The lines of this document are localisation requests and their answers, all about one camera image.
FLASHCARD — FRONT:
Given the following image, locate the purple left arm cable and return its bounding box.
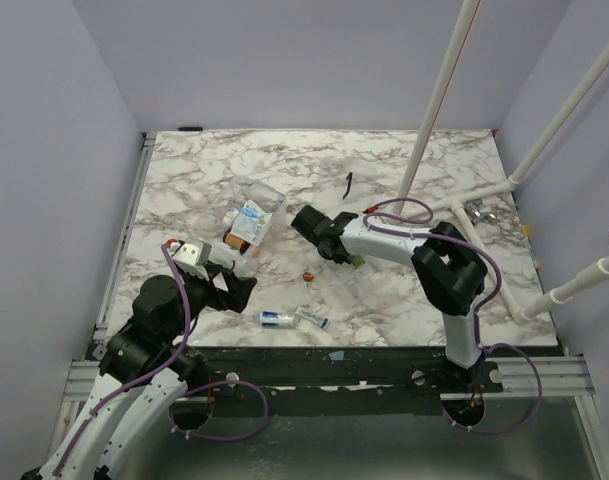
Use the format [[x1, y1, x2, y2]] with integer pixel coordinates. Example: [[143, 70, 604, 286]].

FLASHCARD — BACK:
[[53, 239, 270, 480]]

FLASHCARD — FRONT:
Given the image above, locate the white plastic bottle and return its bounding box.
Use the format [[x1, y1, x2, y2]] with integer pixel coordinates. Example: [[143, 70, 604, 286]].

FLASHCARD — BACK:
[[221, 208, 239, 229]]

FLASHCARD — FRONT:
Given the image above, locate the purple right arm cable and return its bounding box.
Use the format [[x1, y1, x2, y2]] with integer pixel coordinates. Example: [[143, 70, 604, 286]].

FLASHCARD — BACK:
[[361, 197, 543, 434]]

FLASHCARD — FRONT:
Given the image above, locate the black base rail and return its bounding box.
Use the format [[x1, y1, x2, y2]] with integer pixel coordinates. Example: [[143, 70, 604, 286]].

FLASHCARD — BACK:
[[83, 344, 570, 416]]

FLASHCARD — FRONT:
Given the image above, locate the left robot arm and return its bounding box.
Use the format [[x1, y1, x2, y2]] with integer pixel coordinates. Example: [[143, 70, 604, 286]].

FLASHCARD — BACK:
[[23, 265, 257, 479]]

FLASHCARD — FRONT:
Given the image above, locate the white gauze roll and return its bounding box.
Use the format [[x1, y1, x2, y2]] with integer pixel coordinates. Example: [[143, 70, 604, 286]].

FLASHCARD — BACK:
[[258, 311, 299, 329]]

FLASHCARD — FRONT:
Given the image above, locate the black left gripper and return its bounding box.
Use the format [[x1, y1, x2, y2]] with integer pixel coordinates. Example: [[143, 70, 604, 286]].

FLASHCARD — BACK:
[[164, 264, 257, 343]]

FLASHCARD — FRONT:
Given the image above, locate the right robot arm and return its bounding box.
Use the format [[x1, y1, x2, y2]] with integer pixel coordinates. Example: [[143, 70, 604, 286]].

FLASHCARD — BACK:
[[291, 205, 488, 392]]

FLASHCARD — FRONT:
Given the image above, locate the clear plastic medicine box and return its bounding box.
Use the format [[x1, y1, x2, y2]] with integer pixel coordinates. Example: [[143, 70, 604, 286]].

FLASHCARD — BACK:
[[197, 176, 287, 276]]

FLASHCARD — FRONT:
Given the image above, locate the metal clamp on pipe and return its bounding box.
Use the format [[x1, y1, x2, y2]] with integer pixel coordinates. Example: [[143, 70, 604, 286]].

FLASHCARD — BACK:
[[464, 199, 498, 225]]

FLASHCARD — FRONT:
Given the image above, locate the white pvc pipe frame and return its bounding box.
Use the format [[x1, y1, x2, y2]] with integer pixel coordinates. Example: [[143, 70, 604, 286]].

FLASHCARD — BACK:
[[419, 1, 609, 324]]

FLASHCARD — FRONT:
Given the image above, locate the blue white gauze dressing pack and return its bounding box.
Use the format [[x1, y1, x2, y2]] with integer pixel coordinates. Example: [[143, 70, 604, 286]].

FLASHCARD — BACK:
[[231, 200, 273, 245]]

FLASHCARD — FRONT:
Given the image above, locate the amber bottle orange cap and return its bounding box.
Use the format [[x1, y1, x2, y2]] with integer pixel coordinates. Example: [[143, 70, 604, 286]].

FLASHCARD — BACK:
[[223, 230, 253, 255]]

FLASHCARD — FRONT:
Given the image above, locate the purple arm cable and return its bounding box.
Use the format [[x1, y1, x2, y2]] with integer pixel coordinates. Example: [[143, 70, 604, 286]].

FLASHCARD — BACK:
[[53, 239, 270, 480], [361, 197, 543, 434]]

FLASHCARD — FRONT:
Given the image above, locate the small green medicine carton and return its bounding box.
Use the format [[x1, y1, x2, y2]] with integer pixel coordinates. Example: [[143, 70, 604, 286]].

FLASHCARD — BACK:
[[349, 255, 365, 269]]

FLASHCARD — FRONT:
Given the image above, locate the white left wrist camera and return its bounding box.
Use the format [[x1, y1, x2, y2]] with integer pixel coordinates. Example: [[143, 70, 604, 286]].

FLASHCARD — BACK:
[[167, 239, 212, 280]]

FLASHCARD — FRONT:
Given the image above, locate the small blue white tube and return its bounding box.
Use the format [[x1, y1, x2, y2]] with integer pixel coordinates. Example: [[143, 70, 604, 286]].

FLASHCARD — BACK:
[[296, 310, 330, 330]]

